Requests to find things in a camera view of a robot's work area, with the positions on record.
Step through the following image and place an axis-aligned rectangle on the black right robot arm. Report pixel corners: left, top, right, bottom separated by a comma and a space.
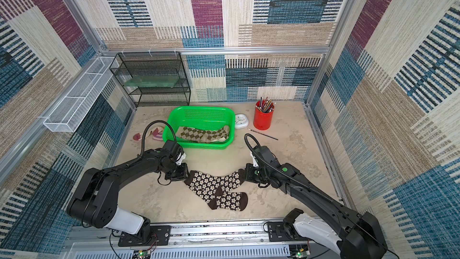
247, 146, 388, 259

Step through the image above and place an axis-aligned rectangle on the green plastic basket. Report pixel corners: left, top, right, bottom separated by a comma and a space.
162, 106, 236, 150

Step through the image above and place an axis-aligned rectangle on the black wire mesh shelf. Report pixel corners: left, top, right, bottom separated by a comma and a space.
110, 52, 191, 107

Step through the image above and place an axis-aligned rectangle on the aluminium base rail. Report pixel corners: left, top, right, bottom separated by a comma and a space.
60, 214, 340, 259

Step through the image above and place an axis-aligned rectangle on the red pencil cup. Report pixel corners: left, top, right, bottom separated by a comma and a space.
253, 97, 275, 130

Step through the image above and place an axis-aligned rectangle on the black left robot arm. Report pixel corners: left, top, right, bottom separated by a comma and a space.
67, 140, 188, 247

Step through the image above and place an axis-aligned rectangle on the white wire wall basket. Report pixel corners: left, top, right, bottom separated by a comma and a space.
43, 56, 114, 133

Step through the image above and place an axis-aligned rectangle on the brown argyle sock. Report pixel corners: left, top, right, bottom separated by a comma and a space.
176, 125, 230, 143

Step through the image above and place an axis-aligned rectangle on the dark floral pattern sock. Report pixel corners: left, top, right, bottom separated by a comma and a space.
208, 169, 249, 211

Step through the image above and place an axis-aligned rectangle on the pink purple striped sock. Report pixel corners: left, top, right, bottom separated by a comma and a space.
132, 127, 164, 141

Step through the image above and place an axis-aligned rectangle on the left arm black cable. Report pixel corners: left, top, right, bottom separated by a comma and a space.
139, 120, 178, 157

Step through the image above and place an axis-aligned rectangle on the loose pencil on table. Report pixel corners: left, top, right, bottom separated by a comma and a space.
248, 128, 279, 140

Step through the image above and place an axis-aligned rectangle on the green glass plate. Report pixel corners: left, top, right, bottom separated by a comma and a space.
123, 76, 180, 88

